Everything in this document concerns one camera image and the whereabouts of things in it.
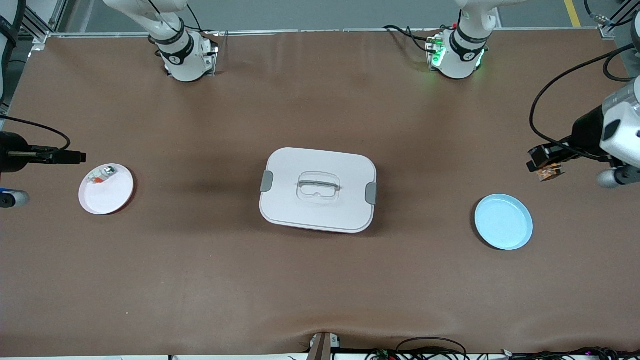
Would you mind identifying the white lidded storage box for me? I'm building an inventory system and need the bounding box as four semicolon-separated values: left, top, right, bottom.
258;146;378;235

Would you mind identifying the orange and black switch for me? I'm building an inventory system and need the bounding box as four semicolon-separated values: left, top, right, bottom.
527;145;566;183

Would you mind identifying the black left base cable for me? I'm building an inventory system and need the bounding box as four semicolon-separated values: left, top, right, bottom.
383;23;442;56

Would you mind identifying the silver table edge rail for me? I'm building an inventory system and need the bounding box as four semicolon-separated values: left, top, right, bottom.
47;27;607;39

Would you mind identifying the brown table cover sheet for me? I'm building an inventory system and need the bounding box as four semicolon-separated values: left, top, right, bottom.
0;29;640;358

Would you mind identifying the black cable tangle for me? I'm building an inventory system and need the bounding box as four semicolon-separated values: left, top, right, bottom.
365;336;640;360

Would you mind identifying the black base cable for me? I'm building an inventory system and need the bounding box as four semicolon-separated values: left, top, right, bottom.
170;0;219;37
383;23;442;56

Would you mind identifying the aluminium frame corner post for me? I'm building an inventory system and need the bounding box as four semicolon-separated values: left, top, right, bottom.
597;0;640;41
20;0;69;44

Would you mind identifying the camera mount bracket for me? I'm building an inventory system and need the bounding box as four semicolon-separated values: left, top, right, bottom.
306;331;342;360

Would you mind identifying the pink round plate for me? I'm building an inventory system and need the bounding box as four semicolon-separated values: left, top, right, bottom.
78;163;135;216

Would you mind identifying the light blue round plate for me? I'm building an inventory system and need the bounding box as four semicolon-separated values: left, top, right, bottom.
474;193;534;251

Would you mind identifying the black right base cable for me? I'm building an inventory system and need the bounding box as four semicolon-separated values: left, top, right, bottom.
170;0;219;37

